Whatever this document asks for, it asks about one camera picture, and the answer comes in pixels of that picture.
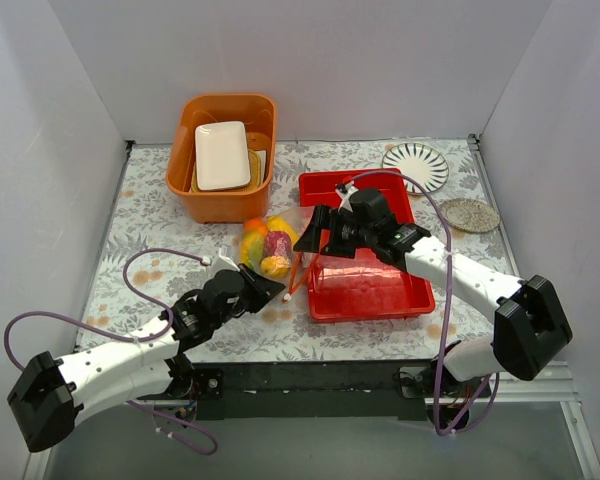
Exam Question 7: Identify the dark red round fruit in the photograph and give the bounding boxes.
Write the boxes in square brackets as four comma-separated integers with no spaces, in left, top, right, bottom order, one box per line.
[263,231,292,258]

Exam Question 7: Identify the clear zip top bag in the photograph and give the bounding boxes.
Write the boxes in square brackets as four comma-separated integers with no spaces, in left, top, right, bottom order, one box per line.
[237,206,317,303]

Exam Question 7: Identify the green yellow papaya toy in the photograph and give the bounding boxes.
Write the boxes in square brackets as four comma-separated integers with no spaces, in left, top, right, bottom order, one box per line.
[239,231,265,269]

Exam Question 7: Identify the yellow elongated mango toy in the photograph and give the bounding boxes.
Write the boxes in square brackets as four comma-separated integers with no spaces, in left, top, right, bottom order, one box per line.
[266,216,298,244]

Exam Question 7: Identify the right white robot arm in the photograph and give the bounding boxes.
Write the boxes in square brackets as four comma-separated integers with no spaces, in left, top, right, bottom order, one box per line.
[294,186,573,398]

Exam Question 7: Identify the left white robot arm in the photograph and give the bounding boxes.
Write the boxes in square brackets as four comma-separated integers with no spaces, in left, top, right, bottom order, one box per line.
[7,265,285,452]

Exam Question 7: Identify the floral table mat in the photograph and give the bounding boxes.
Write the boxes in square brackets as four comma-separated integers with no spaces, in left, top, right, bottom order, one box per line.
[76,139,517,362]

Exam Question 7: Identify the red plastic tray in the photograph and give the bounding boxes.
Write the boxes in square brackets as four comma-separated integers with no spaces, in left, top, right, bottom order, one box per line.
[299,170,435,323]

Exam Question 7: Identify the white striped round plate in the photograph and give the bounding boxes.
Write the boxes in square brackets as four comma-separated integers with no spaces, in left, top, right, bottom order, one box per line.
[381,142,450,193]

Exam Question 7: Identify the yellow tray in bin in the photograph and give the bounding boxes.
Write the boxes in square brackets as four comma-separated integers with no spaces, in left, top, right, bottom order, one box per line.
[189,149,266,193]

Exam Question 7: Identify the speckled round coaster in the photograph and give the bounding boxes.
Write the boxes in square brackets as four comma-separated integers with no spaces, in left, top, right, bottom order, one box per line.
[440,198,501,234]

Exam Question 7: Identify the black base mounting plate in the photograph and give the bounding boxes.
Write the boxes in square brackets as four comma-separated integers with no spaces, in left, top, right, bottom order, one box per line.
[135,357,491,421]

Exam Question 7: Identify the white rectangular plate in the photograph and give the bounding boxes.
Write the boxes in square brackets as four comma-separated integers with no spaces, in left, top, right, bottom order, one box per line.
[194,121,248,178]

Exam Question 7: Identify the orange plastic bin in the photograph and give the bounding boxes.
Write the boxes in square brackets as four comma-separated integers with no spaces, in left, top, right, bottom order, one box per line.
[166,93,277,223]

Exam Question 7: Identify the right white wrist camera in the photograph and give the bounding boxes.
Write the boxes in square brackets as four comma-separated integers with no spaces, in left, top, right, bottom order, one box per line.
[335,181,358,212]

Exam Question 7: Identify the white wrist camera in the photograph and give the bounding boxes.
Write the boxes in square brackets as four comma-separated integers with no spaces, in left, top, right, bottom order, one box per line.
[335,181,358,212]
[210,254,240,276]

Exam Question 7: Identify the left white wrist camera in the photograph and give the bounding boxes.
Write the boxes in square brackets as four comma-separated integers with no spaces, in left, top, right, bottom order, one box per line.
[210,254,240,276]

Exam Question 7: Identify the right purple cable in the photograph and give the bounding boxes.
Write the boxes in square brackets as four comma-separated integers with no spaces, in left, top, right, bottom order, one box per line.
[344,169,501,437]

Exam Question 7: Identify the purple cable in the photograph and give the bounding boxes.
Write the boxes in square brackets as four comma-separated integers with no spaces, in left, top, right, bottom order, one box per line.
[3,247,219,456]
[344,169,501,437]

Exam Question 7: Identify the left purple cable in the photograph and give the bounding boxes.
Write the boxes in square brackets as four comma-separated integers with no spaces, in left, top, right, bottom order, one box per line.
[3,247,219,456]

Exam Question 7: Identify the aluminium frame rail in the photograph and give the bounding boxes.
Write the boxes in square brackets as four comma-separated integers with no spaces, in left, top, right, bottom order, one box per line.
[43,361,581,406]

